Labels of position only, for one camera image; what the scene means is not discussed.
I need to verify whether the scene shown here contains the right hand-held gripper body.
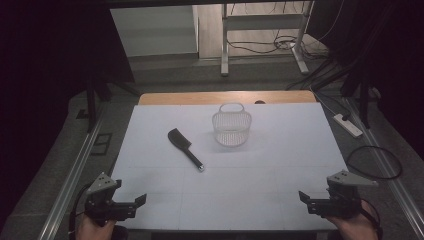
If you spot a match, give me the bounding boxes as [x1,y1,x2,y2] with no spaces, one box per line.
[326,169,380,220]

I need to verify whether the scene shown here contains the wooden table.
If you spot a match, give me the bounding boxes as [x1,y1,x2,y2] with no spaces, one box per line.
[138,89,318,106]

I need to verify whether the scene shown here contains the black looped cable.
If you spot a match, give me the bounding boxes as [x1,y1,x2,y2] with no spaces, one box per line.
[345,145,403,181]

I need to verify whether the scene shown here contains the white table mat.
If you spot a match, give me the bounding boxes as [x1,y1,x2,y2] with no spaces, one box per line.
[111,102,349,232]

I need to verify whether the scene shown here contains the white plastic basket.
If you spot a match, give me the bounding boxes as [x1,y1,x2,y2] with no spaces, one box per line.
[211,102,253,148]

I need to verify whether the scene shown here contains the person's left hand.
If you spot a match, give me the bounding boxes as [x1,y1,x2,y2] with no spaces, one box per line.
[75,213,117,240]

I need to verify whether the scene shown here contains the grey metal desk frame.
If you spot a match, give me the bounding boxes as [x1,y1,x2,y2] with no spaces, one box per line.
[220,0,315,77]

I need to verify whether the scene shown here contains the right hand-held gripper cable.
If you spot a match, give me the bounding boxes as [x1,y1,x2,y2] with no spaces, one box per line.
[361,198,384,240]

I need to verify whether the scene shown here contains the white power strip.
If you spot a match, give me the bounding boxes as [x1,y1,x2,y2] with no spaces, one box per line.
[333,113,364,139]

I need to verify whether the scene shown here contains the black floor cables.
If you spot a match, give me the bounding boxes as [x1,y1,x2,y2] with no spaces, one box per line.
[226,0,331,62]

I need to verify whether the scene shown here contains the black floor socket frame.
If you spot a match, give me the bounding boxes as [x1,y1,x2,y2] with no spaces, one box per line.
[90,132,114,157]

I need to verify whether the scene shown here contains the left hand-held gripper cable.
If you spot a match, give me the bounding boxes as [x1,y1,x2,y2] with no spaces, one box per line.
[67,184,92,240]

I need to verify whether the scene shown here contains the aluminium rail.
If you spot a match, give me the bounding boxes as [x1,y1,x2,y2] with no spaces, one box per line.
[37,109,105,240]
[344,96,424,240]

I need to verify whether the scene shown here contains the black tripod stand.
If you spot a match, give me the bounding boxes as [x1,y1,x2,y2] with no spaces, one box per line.
[313,56,382,130]
[84,74,143,133]

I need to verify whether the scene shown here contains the hand-held gripper cable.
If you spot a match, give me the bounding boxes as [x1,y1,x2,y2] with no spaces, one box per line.
[67,184,92,240]
[361,198,384,240]

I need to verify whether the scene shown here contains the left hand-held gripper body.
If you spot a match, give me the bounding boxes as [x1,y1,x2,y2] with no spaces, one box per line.
[84,172,135,228]

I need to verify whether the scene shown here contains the person's right hand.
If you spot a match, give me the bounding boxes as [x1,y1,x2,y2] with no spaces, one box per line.
[325,200,380,240]

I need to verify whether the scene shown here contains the black hair comb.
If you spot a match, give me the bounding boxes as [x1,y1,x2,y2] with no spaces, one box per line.
[167,127,206,173]

